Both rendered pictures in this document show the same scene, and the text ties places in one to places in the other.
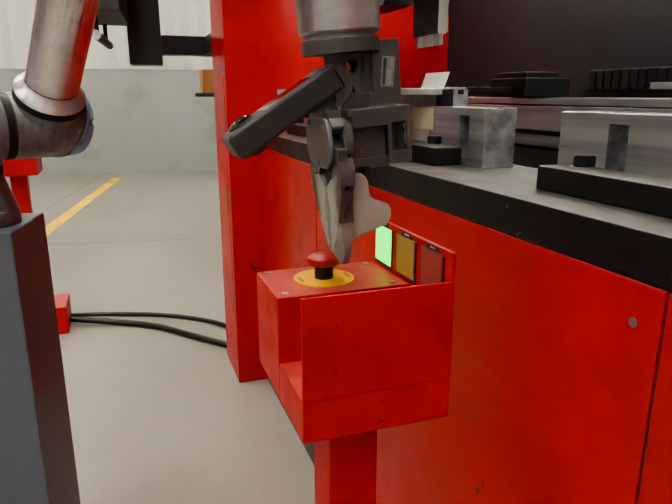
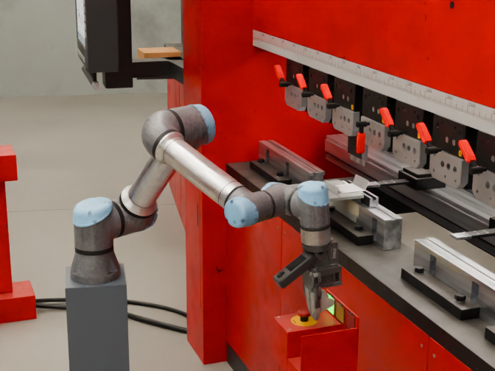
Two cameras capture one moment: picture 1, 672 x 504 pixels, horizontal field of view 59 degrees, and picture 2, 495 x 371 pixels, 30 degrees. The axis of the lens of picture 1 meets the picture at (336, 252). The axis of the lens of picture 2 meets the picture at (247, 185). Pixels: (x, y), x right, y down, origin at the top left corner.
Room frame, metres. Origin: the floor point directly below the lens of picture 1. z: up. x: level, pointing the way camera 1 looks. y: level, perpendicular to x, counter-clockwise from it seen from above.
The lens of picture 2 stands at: (-1.61, 0.18, 1.83)
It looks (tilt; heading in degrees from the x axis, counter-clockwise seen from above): 16 degrees down; 0
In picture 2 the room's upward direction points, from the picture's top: straight up
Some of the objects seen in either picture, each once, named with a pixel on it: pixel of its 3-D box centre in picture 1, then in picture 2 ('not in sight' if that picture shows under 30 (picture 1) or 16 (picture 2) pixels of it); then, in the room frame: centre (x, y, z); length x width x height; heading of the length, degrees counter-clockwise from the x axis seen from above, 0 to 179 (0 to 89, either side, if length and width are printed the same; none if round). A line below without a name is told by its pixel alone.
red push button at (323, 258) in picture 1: (323, 268); (304, 316); (0.67, 0.01, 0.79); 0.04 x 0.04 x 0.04
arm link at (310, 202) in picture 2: not in sight; (312, 205); (0.58, 0.01, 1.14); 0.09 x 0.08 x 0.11; 45
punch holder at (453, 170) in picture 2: not in sight; (460, 150); (0.67, -0.37, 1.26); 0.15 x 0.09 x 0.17; 20
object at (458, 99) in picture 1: (433, 97); (359, 193); (1.18, -0.19, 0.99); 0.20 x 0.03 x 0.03; 20
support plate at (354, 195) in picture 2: (356, 92); (313, 192); (1.16, -0.04, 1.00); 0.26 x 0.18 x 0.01; 110
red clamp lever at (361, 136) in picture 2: not in sight; (362, 137); (1.04, -0.17, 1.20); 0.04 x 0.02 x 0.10; 110
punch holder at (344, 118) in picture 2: not in sight; (355, 105); (1.23, -0.17, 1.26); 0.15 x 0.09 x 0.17; 20
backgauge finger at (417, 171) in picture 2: (498, 84); (401, 179); (1.26, -0.33, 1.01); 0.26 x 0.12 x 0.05; 110
